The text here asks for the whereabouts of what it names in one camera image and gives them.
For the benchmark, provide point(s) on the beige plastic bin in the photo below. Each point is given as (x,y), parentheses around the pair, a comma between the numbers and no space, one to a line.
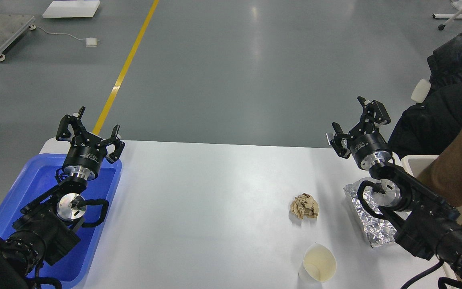
(415,164)

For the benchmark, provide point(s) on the white paper cup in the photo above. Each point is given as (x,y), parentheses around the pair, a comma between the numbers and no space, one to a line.
(318,264)

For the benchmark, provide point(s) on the white flat board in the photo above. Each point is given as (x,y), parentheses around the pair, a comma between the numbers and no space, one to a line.
(71,9)

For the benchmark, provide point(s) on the left metal floor plate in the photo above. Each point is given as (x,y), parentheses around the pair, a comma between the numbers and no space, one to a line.
(330,138)

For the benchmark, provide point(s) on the white power adapter with cable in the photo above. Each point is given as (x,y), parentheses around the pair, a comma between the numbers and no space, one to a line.
(88,42)

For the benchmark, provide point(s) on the seated person in black jacket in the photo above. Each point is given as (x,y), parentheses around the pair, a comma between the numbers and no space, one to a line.
(434,127)

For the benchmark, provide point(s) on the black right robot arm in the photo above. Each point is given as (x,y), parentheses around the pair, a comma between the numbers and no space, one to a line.
(426,224)

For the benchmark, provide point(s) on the crumpled aluminium foil tray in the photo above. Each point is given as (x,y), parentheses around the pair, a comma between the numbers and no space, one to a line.
(376,232)

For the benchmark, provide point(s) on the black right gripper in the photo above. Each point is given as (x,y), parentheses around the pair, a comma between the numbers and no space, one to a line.
(365,143)

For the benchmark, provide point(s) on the blue plastic tray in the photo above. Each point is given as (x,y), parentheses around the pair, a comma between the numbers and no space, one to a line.
(38,176)

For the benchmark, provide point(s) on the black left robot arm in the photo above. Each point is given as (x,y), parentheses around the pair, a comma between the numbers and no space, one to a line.
(47,228)

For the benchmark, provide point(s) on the crumpled brown paper ball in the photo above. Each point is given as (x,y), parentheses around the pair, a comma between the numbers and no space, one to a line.
(305,206)

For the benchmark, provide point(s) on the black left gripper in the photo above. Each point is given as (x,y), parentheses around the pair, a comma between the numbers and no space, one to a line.
(87,153)

